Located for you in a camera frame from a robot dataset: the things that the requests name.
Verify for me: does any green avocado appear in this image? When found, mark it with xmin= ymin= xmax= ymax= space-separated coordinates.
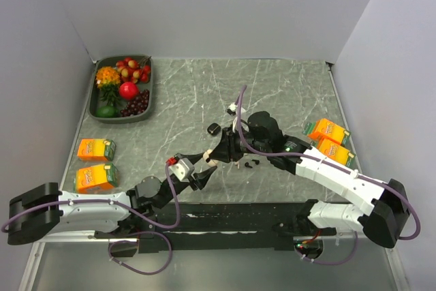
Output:
xmin=95 ymin=105 xmax=119 ymax=119

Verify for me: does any black earbud charging case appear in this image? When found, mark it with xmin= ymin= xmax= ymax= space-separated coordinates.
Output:
xmin=206 ymin=123 xmax=221 ymax=136

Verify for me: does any red cherry bunch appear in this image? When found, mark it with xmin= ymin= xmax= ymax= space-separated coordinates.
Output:
xmin=115 ymin=57 xmax=151 ymax=84

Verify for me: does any red apple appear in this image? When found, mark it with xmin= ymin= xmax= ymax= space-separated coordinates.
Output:
xmin=119 ymin=82 xmax=140 ymax=100

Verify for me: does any dark grey fruit tray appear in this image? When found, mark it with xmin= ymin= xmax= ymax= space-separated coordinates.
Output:
xmin=87 ymin=55 xmax=153 ymax=124

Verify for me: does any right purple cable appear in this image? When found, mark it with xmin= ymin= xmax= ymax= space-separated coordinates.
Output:
xmin=234 ymin=85 xmax=421 ymax=266

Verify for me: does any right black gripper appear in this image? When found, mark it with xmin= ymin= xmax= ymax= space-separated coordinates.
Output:
xmin=209 ymin=123 xmax=270 ymax=163

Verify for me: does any orange juice box upper right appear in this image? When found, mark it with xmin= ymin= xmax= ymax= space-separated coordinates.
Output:
xmin=303 ymin=118 xmax=351 ymax=147

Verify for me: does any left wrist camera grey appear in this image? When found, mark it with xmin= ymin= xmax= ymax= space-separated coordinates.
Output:
xmin=166 ymin=157 xmax=194 ymax=182

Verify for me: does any orange juice box lower left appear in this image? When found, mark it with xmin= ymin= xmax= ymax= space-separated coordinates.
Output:
xmin=75 ymin=163 xmax=119 ymax=194

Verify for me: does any beige earbud charging case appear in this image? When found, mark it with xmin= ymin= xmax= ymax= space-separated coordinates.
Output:
xmin=203 ymin=149 xmax=218 ymax=167

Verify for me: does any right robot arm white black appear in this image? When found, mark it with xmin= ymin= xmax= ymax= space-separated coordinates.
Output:
xmin=209 ymin=111 xmax=412 ymax=248

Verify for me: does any orange juice box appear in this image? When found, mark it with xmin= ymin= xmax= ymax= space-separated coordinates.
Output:
xmin=303 ymin=118 xmax=351 ymax=147
xmin=313 ymin=138 xmax=356 ymax=168
xmin=75 ymin=163 xmax=119 ymax=194
xmin=77 ymin=138 xmax=116 ymax=162

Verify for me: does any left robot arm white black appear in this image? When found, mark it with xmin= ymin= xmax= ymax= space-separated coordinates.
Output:
xmin=1 ymin=153 xmax=217 ymax=245

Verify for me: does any orange juice box upper left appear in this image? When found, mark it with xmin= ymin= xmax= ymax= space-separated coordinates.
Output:
xmin=77 ymin=138 xmax=116 ymax=162

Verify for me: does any dark grape bunch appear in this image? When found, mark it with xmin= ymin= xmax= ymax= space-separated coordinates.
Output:
xmin=121 ymin=90 xmax=150 ymax=117

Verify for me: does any orange juice box lower right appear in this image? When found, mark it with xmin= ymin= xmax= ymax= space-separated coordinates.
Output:
xmin=313 ymin=138 xmax=356 ymax=168

